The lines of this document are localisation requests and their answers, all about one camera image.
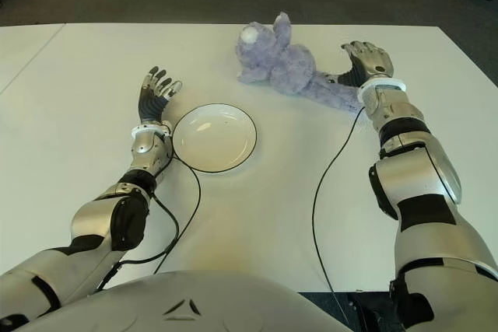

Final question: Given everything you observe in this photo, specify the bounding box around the white plate with black rim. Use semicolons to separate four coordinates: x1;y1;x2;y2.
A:
171;103;258;174

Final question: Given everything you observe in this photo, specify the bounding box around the grey robot torso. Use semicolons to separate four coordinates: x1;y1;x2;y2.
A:
19;269;351;332

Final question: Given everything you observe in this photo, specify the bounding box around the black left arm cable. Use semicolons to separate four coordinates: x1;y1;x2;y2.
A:
93;133;202;294

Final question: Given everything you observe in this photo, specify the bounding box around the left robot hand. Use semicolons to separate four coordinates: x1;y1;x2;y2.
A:
137;66;183;124

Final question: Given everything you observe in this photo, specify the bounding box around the purple plush doll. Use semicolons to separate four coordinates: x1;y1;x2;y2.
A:
237;12;370;116

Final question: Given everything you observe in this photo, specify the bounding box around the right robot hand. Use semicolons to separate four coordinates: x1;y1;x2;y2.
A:
319;40;394;88

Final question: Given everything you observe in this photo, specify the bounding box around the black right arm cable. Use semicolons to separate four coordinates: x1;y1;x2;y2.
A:
312;104;351;332

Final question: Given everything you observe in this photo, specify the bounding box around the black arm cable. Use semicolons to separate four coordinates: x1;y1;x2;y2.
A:
312;104;351;332
93;133;202;294

